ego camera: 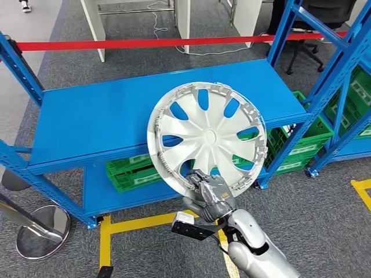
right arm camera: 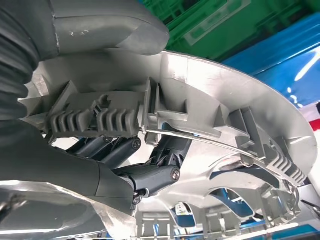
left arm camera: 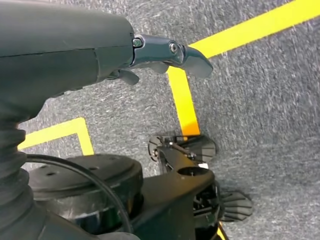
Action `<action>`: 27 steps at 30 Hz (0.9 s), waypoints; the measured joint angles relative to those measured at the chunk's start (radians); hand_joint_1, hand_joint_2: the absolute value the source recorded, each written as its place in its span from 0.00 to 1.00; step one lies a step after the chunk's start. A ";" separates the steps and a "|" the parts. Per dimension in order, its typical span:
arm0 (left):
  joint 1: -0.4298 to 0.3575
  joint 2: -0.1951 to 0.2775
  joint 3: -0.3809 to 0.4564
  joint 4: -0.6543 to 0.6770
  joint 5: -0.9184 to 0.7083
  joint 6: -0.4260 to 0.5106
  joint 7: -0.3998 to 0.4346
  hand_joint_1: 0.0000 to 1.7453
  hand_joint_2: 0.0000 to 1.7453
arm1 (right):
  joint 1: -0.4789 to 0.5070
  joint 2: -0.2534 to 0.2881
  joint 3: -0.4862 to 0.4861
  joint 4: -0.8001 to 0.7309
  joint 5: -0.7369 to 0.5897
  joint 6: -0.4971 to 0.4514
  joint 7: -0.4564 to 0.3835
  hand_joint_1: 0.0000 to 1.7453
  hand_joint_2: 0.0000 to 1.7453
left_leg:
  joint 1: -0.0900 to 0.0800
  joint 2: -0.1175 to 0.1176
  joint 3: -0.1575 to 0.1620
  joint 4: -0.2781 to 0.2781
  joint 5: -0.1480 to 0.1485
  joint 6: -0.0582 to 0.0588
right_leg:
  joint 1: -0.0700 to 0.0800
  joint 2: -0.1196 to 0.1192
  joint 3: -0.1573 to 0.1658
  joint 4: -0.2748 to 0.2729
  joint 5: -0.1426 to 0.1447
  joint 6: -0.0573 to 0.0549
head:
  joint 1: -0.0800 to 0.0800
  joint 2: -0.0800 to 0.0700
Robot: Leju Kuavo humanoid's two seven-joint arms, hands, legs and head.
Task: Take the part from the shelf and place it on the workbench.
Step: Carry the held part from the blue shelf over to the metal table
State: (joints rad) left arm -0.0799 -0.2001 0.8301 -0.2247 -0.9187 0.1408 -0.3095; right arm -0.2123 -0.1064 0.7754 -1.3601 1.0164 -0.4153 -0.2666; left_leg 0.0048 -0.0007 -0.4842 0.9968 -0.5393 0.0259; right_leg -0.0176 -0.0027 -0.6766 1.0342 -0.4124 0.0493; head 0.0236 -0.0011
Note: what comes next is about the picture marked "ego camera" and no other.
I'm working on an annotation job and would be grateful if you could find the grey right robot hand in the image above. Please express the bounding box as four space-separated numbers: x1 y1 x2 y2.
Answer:
182 169 237 224

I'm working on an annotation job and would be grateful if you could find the silver plastic wheel hubcap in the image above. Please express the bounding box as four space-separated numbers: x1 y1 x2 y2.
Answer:
146 81 267 198

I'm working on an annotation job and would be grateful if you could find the blue steel shelf rack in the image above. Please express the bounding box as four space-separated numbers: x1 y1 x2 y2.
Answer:
0 0 371 231
307 57 371 179

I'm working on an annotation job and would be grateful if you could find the white office desk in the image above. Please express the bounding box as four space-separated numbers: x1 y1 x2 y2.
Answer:
219 0 263 49
81 0 191 63

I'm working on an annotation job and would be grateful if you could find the person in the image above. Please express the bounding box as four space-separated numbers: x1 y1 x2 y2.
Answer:
261 0 290 45

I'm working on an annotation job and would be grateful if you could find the red barrier belt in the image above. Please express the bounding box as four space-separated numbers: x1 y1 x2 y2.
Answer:
16 31 347 53

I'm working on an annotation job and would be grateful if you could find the chrome stanchion with round base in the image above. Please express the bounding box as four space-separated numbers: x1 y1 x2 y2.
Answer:
0 192 71 261

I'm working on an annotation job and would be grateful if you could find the black office chair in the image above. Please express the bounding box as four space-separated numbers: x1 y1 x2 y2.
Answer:
286 0 357 75

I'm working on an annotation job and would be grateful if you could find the dark round stanchion base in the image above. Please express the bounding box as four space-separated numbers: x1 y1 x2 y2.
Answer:
2 169 32 192

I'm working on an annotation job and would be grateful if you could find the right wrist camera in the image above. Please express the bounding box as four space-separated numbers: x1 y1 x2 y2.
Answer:
171 211 224 242

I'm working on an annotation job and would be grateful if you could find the yellow floor tape frame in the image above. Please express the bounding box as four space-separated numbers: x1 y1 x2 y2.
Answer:
350 178 371 213
98 208 241 278

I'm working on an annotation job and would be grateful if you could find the white floor cable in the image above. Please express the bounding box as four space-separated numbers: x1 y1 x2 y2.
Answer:
146 0 272 56

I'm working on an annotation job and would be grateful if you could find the dark barrier post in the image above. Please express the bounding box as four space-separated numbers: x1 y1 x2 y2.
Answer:
4 35 45 93

